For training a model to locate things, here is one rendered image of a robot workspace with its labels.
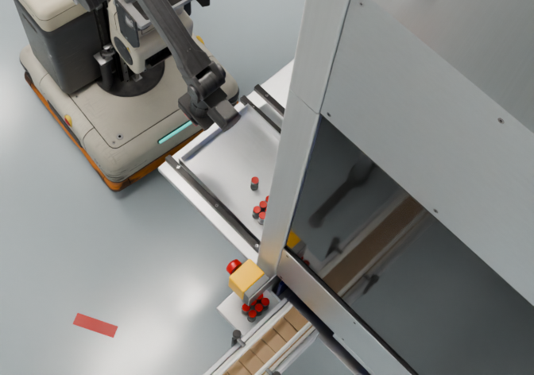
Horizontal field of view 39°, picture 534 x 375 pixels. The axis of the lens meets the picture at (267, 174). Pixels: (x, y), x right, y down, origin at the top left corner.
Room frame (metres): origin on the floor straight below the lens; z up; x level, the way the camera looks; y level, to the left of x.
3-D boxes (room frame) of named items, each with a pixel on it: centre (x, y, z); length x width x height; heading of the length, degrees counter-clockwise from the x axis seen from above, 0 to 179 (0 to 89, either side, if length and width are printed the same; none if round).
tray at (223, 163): (0.88, 0.03, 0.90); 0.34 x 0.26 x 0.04; 52
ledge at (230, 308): (0.51, -0.02, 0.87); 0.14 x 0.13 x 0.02; 53
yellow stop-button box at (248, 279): (0.55, 0.00, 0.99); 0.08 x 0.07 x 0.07; 53
